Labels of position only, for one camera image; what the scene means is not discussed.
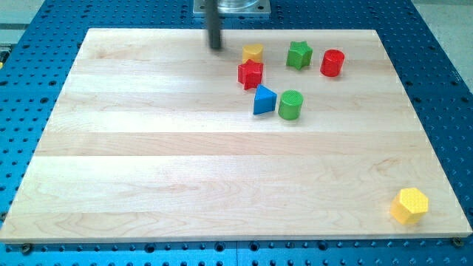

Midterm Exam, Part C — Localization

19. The blue triangle block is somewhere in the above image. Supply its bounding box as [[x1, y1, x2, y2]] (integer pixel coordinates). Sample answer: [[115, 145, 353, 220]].
[[253, 84, 277, 115]]

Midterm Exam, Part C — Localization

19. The yellow hexagon block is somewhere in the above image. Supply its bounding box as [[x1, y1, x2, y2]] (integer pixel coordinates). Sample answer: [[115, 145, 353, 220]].
[[389, 188, 429, 225]]

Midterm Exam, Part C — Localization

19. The red star block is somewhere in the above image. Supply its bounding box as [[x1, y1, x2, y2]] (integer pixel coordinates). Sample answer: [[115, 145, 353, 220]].
[[237, 59, 264, 90]]

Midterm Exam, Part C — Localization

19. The green cylinder block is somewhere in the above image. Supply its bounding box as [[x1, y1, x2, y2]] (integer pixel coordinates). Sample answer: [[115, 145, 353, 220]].
[[278, 89, 304, 120]]

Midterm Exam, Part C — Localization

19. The yellow rounded block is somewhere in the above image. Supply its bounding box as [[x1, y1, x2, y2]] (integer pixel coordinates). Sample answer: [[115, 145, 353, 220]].
[[242, 44, 264, 63]]

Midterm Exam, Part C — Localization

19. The light wooden board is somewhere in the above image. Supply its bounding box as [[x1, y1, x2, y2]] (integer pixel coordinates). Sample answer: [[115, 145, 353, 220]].
[[1, 28, 472, 243]]

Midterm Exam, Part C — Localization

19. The green star block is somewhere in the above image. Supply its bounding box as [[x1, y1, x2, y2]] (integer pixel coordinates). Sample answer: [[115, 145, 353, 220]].
[[286, 41, 313, 70]]

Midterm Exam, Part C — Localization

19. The red cylinder block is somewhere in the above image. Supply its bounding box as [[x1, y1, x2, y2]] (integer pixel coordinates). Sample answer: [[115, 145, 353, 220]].
[[320, 50, 345, 77]]

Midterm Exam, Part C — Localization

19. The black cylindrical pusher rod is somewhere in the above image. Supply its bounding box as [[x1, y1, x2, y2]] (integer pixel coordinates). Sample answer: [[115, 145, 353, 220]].
[[205, 0, 222, 50]]

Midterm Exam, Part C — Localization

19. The blue perforated table plate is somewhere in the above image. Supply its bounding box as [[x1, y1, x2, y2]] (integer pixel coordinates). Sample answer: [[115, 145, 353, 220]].
[[1, 1, 472, 265]]

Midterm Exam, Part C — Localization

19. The left board clamp screw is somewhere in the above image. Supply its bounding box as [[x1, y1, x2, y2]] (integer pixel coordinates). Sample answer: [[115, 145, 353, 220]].
[[20, 243, 34, 255]]

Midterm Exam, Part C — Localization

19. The board clamp screw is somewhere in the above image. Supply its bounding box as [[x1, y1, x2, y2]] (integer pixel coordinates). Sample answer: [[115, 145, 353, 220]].
[[451, 237, 464, 248], [20, 243, 34, 255]]

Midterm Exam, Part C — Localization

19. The right board clamp screw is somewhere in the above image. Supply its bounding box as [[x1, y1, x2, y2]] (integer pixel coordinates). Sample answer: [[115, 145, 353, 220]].
[[451, 237, 464, 248]]

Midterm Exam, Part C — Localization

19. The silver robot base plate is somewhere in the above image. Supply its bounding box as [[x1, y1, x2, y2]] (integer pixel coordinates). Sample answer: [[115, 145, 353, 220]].
[[192, 0, 272, 16]]

